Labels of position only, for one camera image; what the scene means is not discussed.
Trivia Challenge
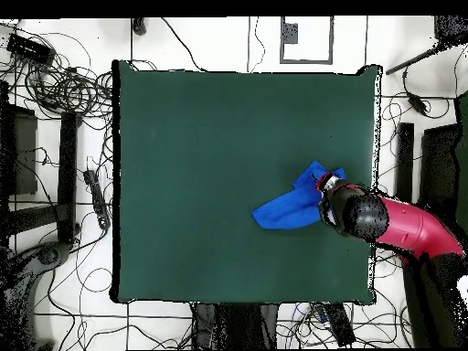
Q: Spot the blue shirt with white print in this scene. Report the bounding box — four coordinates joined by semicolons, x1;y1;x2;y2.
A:
250;159;347;231

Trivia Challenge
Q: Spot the black flat panel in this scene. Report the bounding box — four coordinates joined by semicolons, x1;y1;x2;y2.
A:
418;123;462;220
0;103;38;197

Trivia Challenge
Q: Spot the black stand bar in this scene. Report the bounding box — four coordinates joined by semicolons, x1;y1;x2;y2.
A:
57;111;80;244
396;122;415;202

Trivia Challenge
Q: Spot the dark green table cloth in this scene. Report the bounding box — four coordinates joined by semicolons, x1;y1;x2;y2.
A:
111;59;383;304

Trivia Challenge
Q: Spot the black power strip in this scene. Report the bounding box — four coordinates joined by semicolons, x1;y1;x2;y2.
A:
323;302;356;347
82;168;112;230

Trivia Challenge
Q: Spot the black rod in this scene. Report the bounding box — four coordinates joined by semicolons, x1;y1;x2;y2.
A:
385;43;445;76

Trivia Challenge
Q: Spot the small dark grey square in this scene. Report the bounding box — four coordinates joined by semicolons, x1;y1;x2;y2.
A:
282;22;299;45

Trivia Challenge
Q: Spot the black speckled block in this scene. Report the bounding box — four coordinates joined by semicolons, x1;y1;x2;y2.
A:
433;15;468;47

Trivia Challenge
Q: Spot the black stand base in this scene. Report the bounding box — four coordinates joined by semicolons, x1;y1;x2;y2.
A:
0;240;72;350

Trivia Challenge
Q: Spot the black inline cable adapter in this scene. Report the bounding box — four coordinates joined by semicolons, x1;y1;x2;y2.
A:
406;91;430;116

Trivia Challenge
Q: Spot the grey square frame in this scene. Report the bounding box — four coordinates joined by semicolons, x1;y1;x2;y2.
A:
280;16;335;65

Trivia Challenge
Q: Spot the thin black cable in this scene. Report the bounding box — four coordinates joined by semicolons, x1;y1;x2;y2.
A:
248;16;267;73

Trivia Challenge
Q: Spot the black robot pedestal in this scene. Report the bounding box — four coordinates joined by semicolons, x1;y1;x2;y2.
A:
191;302;281;350

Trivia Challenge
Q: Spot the long black cable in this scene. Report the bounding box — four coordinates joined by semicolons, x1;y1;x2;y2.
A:
160;16;208;73

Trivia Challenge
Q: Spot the coiled black cable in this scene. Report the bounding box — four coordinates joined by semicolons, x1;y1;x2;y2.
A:
25;65;114;120

